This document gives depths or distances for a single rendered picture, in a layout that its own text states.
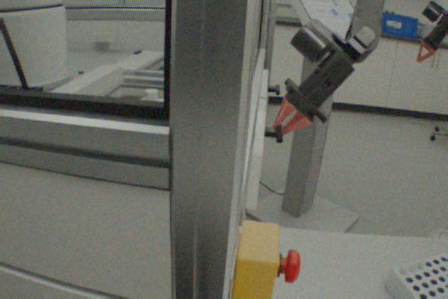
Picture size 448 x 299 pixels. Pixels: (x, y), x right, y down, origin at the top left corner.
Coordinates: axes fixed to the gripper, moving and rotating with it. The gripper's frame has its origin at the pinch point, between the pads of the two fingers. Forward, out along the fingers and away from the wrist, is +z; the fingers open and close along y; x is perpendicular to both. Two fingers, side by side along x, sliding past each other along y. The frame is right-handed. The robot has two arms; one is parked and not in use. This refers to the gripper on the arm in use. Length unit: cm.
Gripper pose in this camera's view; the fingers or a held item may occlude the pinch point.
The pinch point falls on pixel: (276, 130)
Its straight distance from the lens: 72.2
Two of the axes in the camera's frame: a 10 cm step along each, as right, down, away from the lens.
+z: -6.3, 6.9, 3.6
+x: -1.3, 3.6, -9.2
